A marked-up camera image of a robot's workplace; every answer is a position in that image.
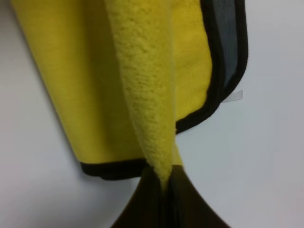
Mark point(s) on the yellow microfiber towel black trim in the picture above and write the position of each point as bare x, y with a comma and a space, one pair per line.
126, 76

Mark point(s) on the clear tape strip right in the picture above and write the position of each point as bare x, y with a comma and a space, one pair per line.
235, 96

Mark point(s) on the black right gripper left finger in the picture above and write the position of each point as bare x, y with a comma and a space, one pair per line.
145, 206

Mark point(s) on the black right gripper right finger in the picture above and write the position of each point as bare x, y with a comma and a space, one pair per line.
187, 209

